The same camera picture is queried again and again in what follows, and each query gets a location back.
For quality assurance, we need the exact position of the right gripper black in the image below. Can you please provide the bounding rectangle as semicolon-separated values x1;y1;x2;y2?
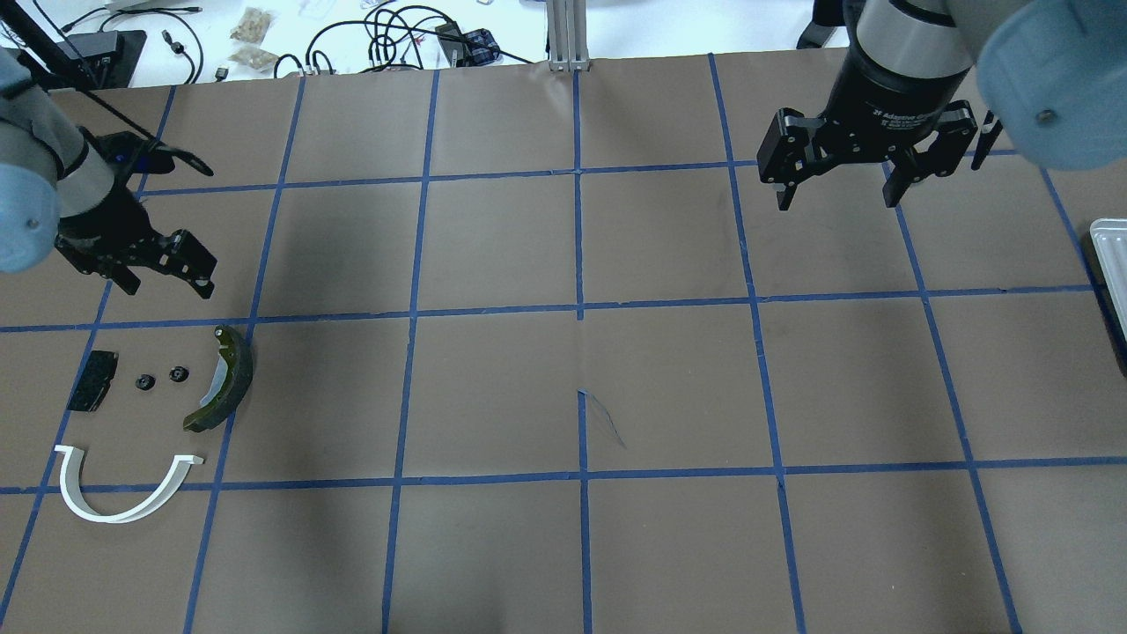
756;62;978;212

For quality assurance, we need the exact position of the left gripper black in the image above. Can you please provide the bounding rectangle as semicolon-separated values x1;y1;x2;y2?
54;185;218;300

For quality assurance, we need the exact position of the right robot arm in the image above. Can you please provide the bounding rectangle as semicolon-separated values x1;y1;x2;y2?
756;1;1126;211

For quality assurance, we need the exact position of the ribbed silver metal tray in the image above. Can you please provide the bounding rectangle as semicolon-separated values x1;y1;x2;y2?
1088;217;1126;339

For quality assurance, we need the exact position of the dark brake shoe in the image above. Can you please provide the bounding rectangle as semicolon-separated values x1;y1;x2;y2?
181;324;254;434

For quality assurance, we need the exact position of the black brake pad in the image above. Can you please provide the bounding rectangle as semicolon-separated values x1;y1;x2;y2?
66;350;118;413

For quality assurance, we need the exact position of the white curved plastic part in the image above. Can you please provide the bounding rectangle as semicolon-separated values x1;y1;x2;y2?
53;443;205;526

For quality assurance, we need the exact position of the aluminium frame post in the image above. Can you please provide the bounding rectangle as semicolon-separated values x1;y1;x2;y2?
544;0;591;72

